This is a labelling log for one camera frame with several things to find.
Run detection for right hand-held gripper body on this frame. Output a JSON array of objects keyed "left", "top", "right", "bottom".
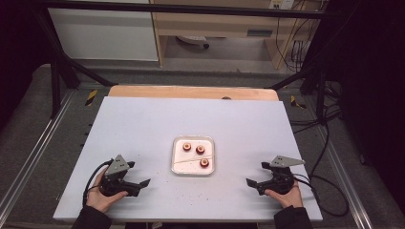
[{"left": 257, "top": 155, "right": 306, "bottom": 197}]

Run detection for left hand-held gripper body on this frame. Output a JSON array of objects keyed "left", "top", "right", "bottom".
[{"left": 98, "top": 154, "right": 141, "bottom": 198}]

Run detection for square clear tray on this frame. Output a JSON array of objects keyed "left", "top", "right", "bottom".
[{"left": 170, "top": 135, "right": 217, "bottom": 177}]

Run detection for thin wooden skewer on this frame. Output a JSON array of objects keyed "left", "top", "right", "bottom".
[{"left": 173, "top": 155, "right": 214, "bottom": 164}]

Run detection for person's right hand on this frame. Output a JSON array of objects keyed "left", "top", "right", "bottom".
[{"left": 264, "top": 180, "right": 305, "bottom": 210}]

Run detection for person's left hand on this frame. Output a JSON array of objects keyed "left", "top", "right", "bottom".
[{"left": 85, "top": 169, "right": 129, "bottom": 214}]

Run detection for wooden board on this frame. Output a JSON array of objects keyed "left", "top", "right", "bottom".
[{"left": 108, "top": 84, "right": 280, "bottom": 102}]

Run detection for white cabinet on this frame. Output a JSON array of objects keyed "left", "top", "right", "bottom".
[{"left": 47, "top": 8, "right": 160, "bottom": 62}]

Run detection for white chair base with caster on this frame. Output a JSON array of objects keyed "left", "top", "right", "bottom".
[{"left": 176, "top": 34, "right": 211, "bottom": 50}]

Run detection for light wooden desk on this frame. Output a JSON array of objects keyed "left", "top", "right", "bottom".
[{"left": 149, "top": 0, "right": 329, "bottom": 70}]

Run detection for white power strip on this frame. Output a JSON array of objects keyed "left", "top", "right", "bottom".
[{"left": 268, "top": 0, "right": 296, "bottom": 10}]

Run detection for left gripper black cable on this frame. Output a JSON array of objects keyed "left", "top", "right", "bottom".
[{"left": 81, "top": 158, "right": 115, "bottom": 208}]

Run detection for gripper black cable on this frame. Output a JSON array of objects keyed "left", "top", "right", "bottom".
[
  {"left": 81, "top": 158, "right": 115, "bottom": 208},
  {"left": 290, "top": 120, "right": 351, "bottom": 219}
]

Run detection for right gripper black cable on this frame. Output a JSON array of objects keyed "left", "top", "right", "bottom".
[{"left": 290, "top": 120, "right": 351, "bottom": 219}]

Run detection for aluminium floor rail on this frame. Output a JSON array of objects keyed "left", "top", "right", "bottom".
[
  {"left": 0, "top": 90, "right": 76, "bottom": 212},
  {"left": 313, "top": 125, "right": 374, "bottom": 229}
]

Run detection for bundle of black floor cables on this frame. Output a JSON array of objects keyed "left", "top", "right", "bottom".
[{"left": 289, "top": 80, "right": 343, "bottom": 135}]

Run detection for hanging black cables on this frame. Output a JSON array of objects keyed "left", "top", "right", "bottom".
[{"left": 274, "top": 0, "right": 329, "bottom": 73}]

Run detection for black metal frame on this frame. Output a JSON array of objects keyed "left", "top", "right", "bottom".
[{"left": 32, "top": 0, "right": 347, "bottom": 119}]

